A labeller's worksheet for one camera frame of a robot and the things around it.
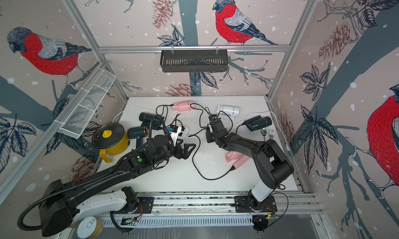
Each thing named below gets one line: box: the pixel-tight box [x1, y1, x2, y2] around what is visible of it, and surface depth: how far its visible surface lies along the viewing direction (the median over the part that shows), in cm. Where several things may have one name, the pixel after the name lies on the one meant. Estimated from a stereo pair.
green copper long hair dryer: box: [127, 126, 150, 149], surface depth 97 cm
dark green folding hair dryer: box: [241, 115, 273, 132], surface depth 102 cm
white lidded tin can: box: [76, 216, 104, 239], surface depth 65 cm
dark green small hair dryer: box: [139, 112, 164, 131], surface depth 105 cm
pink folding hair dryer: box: [172, 99, 195, 112], surface depth 112 cm
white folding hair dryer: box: [216, 104, 241, 120], surface depth 108 cm
